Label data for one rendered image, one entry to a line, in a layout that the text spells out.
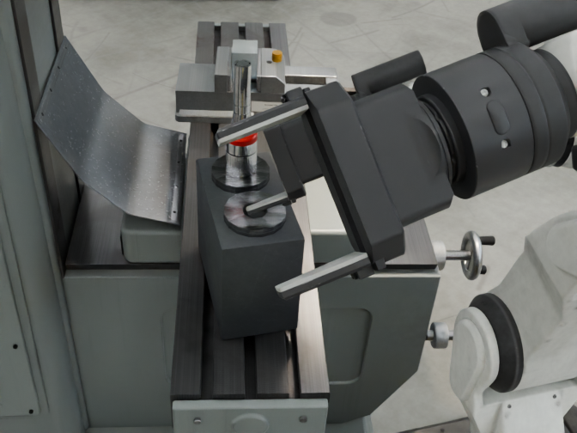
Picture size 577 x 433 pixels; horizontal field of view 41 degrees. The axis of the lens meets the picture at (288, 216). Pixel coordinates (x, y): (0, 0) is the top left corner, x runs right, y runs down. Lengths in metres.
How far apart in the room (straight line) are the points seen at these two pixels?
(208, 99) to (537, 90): 1.20
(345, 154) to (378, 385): 1.46
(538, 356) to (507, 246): 1.84
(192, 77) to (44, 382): 0.74
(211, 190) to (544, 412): 0.60
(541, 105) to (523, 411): 0.78
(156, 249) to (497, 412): 0.74
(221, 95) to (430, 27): 2.85
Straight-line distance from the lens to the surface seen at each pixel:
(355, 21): 4.35
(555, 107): 0.51
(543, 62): 0.52
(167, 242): 1.56
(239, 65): 1.08
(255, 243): 1.07
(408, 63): 1.05
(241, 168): 1.15
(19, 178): 1.45
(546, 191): 3.27
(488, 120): 0.49
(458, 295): 2.69
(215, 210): 1.12
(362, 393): 1.93
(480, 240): 1.82
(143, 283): 1.63
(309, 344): 1.19
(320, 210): 1.61
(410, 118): 0.49
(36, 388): 1.82
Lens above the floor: 1.83
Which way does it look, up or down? 39 degrees down
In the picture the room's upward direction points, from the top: 4 degrees clockwise
